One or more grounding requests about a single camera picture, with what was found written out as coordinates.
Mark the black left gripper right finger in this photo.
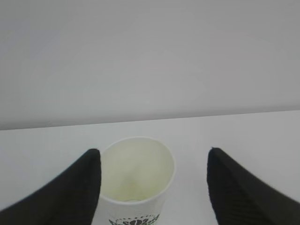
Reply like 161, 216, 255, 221
207, 148, 300, 225

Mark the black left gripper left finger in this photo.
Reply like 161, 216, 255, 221
0, 149, 101, 225

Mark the white paper cup green logo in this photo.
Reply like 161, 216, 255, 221
92, 137, 176, 225

